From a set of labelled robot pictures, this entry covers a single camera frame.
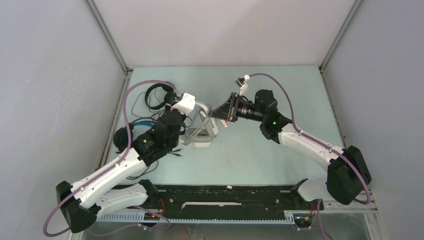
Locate black cable with two plugs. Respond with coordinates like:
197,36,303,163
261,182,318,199
125,149,184,181

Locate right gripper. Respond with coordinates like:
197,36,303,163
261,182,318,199
208,93,265,124

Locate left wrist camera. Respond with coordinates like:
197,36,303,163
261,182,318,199
170,92,196,115

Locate blue black headphones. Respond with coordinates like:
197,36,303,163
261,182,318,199
112,119,158,150

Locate white headphones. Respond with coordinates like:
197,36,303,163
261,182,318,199
179,101,219,148

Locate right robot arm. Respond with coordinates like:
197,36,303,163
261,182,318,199
209,89,372,209

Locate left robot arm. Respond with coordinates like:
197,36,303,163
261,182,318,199
55,109,186,233

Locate white cable duct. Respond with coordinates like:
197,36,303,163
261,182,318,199
96,211,295,225

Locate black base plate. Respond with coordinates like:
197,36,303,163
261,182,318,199
126,178,324,221

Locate aluminium frame rail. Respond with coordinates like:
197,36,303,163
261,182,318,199
83,0,131,150

